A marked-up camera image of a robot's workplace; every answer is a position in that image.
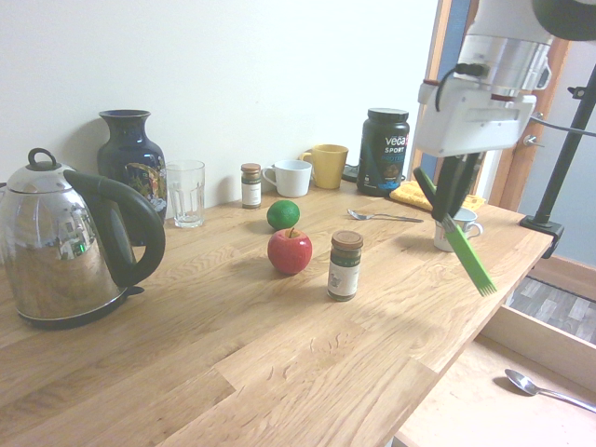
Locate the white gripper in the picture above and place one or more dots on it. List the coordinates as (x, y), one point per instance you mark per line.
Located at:
(470, 123)

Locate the green herb scissors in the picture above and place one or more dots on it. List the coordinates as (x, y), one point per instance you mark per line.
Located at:
(470, 253)

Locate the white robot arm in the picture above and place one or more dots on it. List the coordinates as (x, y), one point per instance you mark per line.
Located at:
(507, 42)

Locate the open wooden drawer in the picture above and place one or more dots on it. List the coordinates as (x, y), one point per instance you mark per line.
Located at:
(493, 386)

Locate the yellow folded cloth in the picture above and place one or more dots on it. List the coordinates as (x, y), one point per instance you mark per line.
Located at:
(410, 193)

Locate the white patterned cup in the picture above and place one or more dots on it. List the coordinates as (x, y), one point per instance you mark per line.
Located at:
(441, 239)

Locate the black protein powder tub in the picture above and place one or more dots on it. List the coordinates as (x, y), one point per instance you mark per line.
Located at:
(384, 158)

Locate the slim metal teaspoon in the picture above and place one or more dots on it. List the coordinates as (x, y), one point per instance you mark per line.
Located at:
(382, 216)

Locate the flat black device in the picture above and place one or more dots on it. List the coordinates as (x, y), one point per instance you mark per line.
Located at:
(350, 174)

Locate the yellow mug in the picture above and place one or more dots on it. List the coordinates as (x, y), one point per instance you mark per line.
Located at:
(329, 166)

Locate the large spice jar copper lid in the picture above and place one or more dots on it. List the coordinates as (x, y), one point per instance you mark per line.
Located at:
(345, 270)

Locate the plain white mug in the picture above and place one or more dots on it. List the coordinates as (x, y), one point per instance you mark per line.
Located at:
(292, 179)

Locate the green lime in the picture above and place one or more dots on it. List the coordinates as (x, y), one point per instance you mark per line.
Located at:
(283, 214)

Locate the red apple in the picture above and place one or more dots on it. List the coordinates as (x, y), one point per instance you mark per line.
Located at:
(289, 251)

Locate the small spice jar copper lid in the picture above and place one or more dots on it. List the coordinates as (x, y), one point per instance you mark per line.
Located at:
(251, 188)

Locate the large metal spoon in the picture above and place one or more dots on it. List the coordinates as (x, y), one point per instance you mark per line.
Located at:
(526, 384)

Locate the clear drinking glass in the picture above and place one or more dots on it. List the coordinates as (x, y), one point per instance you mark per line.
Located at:
(185, 195)

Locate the dark blue painted vase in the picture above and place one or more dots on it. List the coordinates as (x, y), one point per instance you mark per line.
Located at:
(130, 158)

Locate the stainless steel electric kettle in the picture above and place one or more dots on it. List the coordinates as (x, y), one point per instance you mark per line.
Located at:
(56, 261)

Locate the black camera stand with clamp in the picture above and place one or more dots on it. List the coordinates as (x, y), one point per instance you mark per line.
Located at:
(565, 153)

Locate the wooden door frame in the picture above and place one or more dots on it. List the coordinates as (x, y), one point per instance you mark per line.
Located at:
(447, 37)

